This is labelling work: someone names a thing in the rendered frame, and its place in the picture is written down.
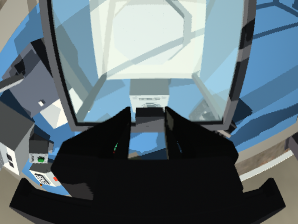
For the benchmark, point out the blue bench mat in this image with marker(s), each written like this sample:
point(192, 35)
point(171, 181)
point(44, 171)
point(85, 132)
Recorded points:
point(268, 102)

